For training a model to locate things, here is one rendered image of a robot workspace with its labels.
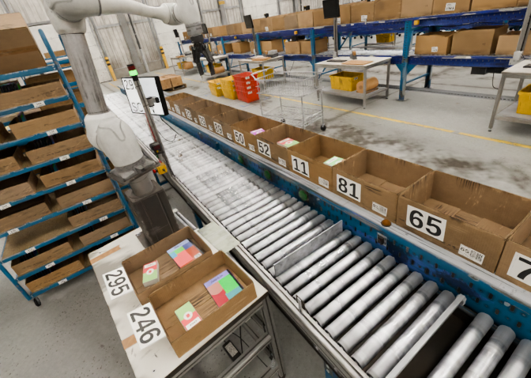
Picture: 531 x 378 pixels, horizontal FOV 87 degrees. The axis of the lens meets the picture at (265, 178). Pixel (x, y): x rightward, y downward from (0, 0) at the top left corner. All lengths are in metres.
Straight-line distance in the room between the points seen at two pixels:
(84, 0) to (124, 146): 0.62
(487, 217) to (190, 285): 1.39
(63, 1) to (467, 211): 1.96
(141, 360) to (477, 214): 1.55
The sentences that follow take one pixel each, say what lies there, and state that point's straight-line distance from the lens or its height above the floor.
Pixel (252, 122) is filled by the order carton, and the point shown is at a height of 1.01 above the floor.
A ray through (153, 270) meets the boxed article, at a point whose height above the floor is 0.79.
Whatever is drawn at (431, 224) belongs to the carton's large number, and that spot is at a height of 0.97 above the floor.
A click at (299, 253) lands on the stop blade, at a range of 1.45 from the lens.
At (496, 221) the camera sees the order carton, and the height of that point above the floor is 0.89.
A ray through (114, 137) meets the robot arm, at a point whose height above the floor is 1.42.
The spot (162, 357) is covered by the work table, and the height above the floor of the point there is 0.75.
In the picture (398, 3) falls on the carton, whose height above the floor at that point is 1.62.
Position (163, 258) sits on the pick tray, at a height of 0.76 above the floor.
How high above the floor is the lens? 1.81
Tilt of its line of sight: 30 degrees down
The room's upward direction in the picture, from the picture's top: 10 degrees counter-clockwise
